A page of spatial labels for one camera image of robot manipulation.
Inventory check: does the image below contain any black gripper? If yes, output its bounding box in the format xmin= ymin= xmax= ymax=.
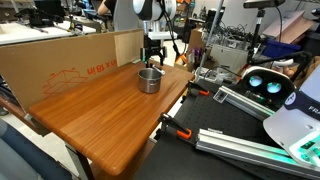
xmin=139 ymin=38 xmax=168 ymax=67

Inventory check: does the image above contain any orange black bar clamp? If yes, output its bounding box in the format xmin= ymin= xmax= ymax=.
xmin=186 ymin=80 xmax=211 ymax=98
xmin=157 ymin=112 xmax=194 ymax=141

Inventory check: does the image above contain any white VR controller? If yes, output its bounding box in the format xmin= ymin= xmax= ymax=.
xmin=273 ymin=58 xmax=295 ymax=69

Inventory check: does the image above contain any small brown cardboard box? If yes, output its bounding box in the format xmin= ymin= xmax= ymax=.
xmin=187 ymin=27 xmax=206 ymax=52

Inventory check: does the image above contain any aluminium extrusion rail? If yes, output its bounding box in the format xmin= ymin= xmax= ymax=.
xmin=195 ymin=128 xmax=320 ymax=180
xmin=212 ymin=85 xmax=278 ymax=122

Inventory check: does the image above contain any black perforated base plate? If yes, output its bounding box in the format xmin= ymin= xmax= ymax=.
xmin=133 ymin=79 xmax=320 ymax=180

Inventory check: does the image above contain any flattened cardboard box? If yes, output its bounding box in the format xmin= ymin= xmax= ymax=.
xmin=262 ymin=9 xmax=315 ymax=45

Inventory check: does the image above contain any white VR headset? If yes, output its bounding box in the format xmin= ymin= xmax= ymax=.
xmin=238 ymin=65 xmax=297 ymax=110

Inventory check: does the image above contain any black camera tripod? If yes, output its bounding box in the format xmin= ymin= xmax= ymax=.
xmin=245 ymin=8 xmax=314 ymax=81

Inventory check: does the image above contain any black computer monitor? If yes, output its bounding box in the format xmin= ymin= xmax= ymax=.
xmin=33 ymin=0 xmax=66 ymax=20

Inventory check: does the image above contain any low wooden side table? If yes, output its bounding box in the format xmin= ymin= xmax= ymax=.
xmin=0 ymin=95 xmax=52 ymax=138

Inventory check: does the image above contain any brown cardboard sheet red print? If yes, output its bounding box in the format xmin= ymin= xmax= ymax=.
xmin=0 ymin=28 xmax=145 ymax=113

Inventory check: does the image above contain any long white table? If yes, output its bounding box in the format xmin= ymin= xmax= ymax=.
xmin=0 ymin=21 xmax=98 ymax=46

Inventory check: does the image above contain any black stereo camera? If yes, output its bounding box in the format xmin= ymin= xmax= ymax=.
xmin=243 ymin=0 xmax=287 ymax=10

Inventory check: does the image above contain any clear bin with cables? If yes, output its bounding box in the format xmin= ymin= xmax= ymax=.
xmin=209 ymin=33 xmax=255 ymax=73

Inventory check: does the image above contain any slanted silver metal pole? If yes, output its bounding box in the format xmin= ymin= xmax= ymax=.
xmin=198 ymin=0 xmax=225 ymax=77

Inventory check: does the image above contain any brown sleeved operator forearm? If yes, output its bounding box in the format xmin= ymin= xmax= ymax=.
xmin=293 ymin=54 xmax=320 ymax=88

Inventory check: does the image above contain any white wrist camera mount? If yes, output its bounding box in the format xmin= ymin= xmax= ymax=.
xmin=147 ymin=30 xmax=180 ymax=41

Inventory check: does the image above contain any orange white object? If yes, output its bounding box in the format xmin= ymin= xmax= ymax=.
xmin=175 ymin=53 xmax=188 ymax=67

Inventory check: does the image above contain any blue plastic bin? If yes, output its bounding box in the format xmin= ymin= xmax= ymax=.
xmin=262 ymin=39 xmax=303 ymax=58

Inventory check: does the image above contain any seated person black shirt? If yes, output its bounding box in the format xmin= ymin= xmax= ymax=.
xmin=97 ymin=0 xmax=118 ymax=16

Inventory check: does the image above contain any small stainless steel pot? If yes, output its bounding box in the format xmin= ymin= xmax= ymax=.
xmin=137 ymin=67 xmax=164 ymax=95

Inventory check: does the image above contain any black and white marker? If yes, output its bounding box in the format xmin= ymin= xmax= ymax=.
xmin=149 ymin=62 xmax=166 ymax=76

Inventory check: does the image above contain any operator hand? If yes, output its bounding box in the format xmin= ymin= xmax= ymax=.
xmin=282 ymin=65 xmax=300 ymax=78

